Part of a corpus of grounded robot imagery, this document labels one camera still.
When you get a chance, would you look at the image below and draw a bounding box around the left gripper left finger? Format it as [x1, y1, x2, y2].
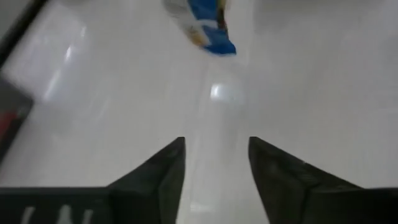
[0, 136, 187, 224]

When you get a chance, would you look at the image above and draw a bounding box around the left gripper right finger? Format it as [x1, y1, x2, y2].
[248, 136, 398, 224]

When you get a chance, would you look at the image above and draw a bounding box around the blue soy sauce ramen pack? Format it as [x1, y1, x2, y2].
[162, 0, 238, 57]

